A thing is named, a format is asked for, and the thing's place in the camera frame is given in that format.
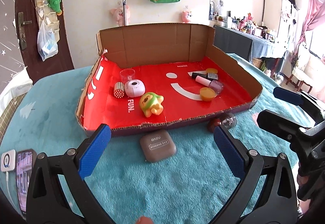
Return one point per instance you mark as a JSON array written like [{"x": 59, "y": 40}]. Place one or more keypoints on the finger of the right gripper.
[
  {"x": 278, "y": 125},
  {"x": 291, "y": 97}
]

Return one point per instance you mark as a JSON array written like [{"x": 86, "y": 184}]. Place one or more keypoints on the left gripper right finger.
[{"x": 266, "y": 191}]

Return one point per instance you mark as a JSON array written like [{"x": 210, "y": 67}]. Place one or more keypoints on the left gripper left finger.
[{"x": 46, "y": 201}]

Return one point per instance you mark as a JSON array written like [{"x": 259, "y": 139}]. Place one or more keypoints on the gold studded cylinder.
[{"x": 119, "y": 90}]

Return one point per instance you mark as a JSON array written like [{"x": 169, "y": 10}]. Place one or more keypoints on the person's right hand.
[{"x": 302, "y": 180}]

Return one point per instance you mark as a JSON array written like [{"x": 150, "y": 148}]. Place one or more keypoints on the person's left hand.
[{"x": 144, "y": 220}]

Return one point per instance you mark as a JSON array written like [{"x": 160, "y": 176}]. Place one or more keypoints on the smartphone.
[{"x": 24, "y": 166}]

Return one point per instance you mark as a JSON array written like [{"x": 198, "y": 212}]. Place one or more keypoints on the white charger box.
[{"x": 8, "y": 161}]

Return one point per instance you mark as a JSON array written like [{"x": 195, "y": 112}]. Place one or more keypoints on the pink nail polish bottle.
[{"x": 213, "y": 84}]

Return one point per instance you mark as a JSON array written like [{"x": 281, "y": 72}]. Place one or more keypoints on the orange round jar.
[
  {"x": 207, "y": 94},
  {"x": 212, "y": 70}
]

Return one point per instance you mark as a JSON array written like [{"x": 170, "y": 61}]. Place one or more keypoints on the dark covered side table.
[{"x": 246, "y": 46}]

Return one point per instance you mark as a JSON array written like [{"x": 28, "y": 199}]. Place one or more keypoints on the teal fluffy blanket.
[{"x": 189, "y": 187}]

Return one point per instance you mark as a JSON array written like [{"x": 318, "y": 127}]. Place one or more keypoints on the brown eye shadow case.
[{"x": 157, "y": 146}]

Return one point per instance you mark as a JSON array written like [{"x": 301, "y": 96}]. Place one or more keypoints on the cardboard box red lining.
[{"x": 164, "y": 56}]

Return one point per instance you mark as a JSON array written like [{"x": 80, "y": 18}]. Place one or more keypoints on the dark brown door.
[{"x": 35, "y": 67}]

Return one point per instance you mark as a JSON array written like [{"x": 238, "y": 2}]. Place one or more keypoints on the green duck toy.
[{"x": 150, "y": 104}]

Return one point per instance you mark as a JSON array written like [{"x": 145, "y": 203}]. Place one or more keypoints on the pink pig plush right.
[{"x": 186, "y": 15}]

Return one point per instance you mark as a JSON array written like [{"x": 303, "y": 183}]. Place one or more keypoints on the pink pig plush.
[
  {"x": 186, "y": 15},
  {"x": 118, "y": 15}
]

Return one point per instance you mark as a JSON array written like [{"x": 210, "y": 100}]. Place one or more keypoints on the clear plastic cup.
[{"x": 127, "y": 75}]

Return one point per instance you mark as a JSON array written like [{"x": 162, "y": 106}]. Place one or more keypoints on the white plastic bag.
[{"x": 46, "y": 42}]

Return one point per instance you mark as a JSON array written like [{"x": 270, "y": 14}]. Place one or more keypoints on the pink pig plush left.
[{"x": 118, "y": 15}]

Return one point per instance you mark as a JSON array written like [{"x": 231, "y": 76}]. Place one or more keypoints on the green crocodile plush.
[{"x": 55, "y": 5}]

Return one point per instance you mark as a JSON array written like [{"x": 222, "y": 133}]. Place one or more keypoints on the orange capped stick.
[{"x": 124, "y": 12}]

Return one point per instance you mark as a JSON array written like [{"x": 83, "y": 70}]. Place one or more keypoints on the pink round camera toy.
[{"x": 134, "y": 88}]

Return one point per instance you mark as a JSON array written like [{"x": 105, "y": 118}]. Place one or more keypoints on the metal door handle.
[{"x": 21, "y": 30}]

